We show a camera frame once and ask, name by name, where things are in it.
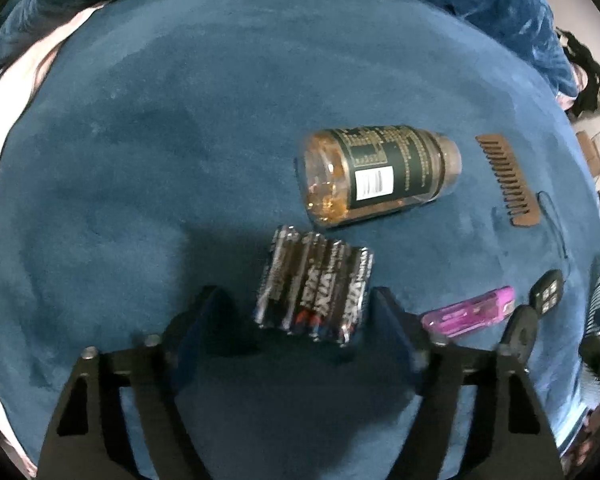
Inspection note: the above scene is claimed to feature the black lanyard strap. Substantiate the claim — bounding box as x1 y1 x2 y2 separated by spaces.
537 190 571 261

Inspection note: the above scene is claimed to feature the black car key with clip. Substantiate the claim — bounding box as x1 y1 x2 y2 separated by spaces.
497 305 540 361

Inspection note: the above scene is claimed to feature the black battery pack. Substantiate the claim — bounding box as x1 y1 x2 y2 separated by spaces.
252 225 376 348

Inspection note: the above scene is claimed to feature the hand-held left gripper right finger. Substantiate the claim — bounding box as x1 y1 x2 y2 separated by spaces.
372 286 563 480

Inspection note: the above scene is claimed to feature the black four-button remote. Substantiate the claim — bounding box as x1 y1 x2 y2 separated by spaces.
527 269 565 317

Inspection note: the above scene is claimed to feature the purple lighter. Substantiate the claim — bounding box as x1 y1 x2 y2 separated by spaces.
420 286 517 338

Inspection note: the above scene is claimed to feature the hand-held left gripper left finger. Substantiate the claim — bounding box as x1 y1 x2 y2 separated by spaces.
37 285 241 480

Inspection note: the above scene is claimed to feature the brown wooden comb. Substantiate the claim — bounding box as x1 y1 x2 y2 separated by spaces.
475 133 543 228

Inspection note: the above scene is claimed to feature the blue plush blanket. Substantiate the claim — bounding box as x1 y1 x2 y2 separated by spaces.
0 0 600 480

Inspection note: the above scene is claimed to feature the clear capsule bottle dark label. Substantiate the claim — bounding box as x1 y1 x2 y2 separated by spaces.
294 125 462 226

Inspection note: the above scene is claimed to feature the pile of clothes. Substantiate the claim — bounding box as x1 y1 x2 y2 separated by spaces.
555 27 600 113

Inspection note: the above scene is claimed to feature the white bed sheet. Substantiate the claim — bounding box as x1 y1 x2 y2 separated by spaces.
0 2 106 116

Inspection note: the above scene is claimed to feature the blue quilt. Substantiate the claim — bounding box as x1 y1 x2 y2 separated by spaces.
0 0 581 101

